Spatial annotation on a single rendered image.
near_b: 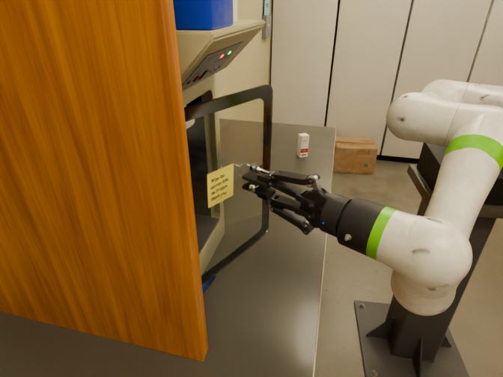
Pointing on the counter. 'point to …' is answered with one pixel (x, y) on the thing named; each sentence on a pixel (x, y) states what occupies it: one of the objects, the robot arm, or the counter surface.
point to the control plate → (210, 64)
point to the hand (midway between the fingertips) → (258, 184)
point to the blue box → (203, 14)
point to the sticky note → (220, 185)
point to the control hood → (213, 43)
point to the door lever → (260, 173)
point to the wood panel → (98, 173)
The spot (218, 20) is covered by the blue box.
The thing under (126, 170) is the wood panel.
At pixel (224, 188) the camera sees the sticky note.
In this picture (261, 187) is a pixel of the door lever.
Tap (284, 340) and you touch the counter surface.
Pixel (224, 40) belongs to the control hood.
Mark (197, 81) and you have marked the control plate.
